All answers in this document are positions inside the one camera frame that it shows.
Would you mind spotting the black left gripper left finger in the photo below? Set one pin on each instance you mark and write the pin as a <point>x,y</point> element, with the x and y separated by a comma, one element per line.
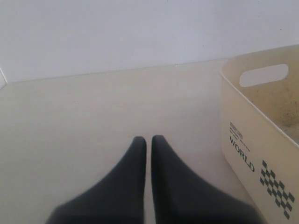
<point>117,199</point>

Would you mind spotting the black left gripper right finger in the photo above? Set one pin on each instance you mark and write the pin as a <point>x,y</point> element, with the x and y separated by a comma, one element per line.
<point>182,197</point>

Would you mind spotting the white plastic bin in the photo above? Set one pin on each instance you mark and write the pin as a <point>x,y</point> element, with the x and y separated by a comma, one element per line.
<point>260,131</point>

